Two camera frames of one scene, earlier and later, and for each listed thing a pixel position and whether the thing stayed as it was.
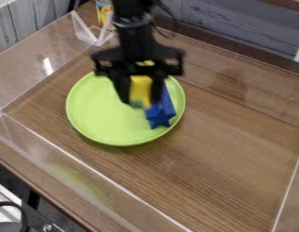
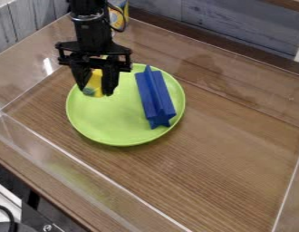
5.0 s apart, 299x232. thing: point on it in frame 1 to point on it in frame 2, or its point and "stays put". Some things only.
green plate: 111,121 stays put
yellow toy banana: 140,86 to 96,82
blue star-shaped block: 162,110 stays put
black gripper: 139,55 to 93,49
